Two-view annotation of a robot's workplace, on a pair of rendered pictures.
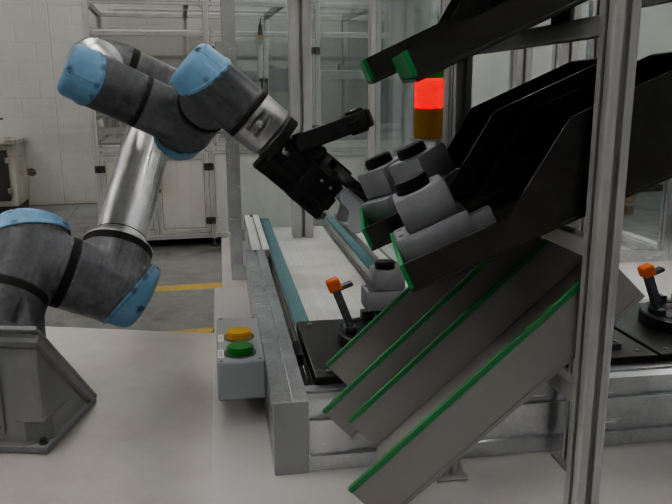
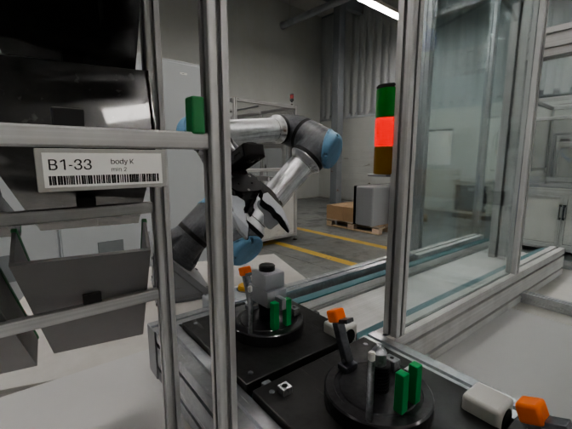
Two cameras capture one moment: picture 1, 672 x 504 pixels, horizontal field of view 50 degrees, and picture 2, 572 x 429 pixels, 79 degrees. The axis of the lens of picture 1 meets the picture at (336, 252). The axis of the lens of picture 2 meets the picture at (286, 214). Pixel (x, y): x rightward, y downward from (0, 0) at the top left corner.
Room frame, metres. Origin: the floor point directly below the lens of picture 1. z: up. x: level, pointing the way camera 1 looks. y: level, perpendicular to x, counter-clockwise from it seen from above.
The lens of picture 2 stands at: (0.76, -0.63, 1.29)
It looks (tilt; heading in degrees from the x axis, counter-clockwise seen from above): 9 degrees down; 61
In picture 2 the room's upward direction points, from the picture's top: straight up
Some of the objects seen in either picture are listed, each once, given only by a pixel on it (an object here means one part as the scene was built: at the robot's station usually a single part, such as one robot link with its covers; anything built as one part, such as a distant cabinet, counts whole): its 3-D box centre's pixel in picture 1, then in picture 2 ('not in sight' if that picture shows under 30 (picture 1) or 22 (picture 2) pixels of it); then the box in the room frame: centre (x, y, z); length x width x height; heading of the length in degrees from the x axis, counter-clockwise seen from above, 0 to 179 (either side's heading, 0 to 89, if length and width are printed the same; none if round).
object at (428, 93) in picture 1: (429, 93); (389, 132); (1.23, -0.16, 1.33); 0.05 x 0.05 x 0.05
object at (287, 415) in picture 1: (270, 324); (317, 295); (1.27, 0.12, 0.91); 0.89 x 0.06 x 0.11; 9
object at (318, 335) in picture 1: (383, 347); (266, 332); (1.02, -0.07, 0.96); 0.24 x 0.24 x 0.02; 9
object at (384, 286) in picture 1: (391, 283); (270, 283); (1.02, -0.08, 1.06); 0.08 x 0.04 x 0.07; 99
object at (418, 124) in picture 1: (428, 123); (387, 160); (1.23, -0.16, 1.28); 0.05 x 0.05 x 0.05
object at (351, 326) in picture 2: not in sight; (340, 332); (1.13, -0.15, 0.97); 0.05 x 0.05 x 0.04; 9
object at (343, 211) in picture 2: not in sight; (363, 216); (5.15, 4.28, 0.20); 1.20 x 0.80 x 0.41; 102
